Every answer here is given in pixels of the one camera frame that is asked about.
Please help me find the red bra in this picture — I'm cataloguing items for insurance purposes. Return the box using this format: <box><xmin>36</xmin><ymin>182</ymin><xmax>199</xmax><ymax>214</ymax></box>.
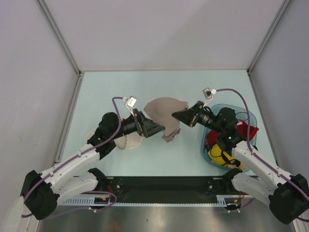
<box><xmin>204</xmin><ymin>121</ymin><xmax>259</xmax><ymax>147</ymax></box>

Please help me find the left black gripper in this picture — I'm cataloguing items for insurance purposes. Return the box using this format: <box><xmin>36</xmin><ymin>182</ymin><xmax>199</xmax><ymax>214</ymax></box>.
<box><xmin>110</xmin><ymin>109</ymin><xmax>165</xmax><ymax>140</ymax></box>

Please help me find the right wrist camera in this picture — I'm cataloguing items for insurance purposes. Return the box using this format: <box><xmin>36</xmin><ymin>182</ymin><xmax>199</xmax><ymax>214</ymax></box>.
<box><xmin>202</xmin><ymin>87</ymin><xmax>217</xmax><ymax>107</ymax></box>

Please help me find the white slotted cable duct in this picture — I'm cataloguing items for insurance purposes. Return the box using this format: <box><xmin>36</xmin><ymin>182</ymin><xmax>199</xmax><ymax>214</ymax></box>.
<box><xmin>60</xmin><ymin>195</ymin><xmax>240</xmax><ymax>207</ymax></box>

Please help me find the beige bra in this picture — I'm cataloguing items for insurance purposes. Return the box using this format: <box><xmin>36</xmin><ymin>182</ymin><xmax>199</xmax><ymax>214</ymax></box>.
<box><xmin>144</xmin><ymin>97</ymin><xmax>188</xmax><ymax>143</ymax></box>

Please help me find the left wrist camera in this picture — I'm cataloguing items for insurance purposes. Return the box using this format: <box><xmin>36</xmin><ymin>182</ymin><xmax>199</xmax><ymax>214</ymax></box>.
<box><xmin>125</xmin><ymin>96</ymin><xmax>137</xmax><ymax>115</ymax></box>

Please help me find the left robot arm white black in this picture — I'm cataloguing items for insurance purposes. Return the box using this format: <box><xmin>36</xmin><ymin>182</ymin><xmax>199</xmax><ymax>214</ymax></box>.
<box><xmin>21</xmin><ymin>109</ymin><xmax>165</xmax><ymax>220</ymax></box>

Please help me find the yellow black bra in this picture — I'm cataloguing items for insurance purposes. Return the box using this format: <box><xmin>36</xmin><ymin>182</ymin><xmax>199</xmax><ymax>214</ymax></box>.
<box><xmin>208</xmin><ymin>144</ymin><xmax>248</xmax><ymax>170</ymax></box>

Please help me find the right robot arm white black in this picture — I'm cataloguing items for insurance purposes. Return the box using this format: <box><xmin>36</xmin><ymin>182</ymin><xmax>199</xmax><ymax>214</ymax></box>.
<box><xmin>172</xmin><ymin>101</ymin><xmax>309</xmax><ymax>224</ymax></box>

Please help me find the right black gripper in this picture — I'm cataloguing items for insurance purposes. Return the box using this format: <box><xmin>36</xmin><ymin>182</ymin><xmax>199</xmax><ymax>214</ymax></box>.
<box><xmin>172</xmin><ymin>101</ymin><xmax>224</xmax><ymax>134</ymax></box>

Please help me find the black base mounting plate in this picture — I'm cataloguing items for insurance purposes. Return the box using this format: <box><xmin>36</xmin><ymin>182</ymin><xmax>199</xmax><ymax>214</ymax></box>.
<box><xmin>98</xmin><ymin>176</ymin><xmax>239</xmax><ymax>204</ymax></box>

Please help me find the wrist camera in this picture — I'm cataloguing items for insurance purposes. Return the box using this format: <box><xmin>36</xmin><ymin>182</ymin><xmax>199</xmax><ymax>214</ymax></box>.
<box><xmin>125</xmin><ymin>96</ymin><xmax>137</xmax><ymax>115</ymax></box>
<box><xmin>202</xmin><ymin>87</ymin><xmax>217</xmax><ymax>107</ymax></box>

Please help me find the teal transparent plastic basin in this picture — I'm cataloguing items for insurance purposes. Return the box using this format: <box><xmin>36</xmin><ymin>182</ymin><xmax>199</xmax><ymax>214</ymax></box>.
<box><xmin>201</xmin><ymin>103</ymin><xmax>257</xmax><ymax>171</ymax></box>

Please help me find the white mesh laundry bag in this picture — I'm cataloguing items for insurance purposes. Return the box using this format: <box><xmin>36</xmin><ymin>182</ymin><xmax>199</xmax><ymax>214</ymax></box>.
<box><xmin>84</xmin><ymin>113</ymin><xmax>143</xmax><ymax>154</ymax></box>

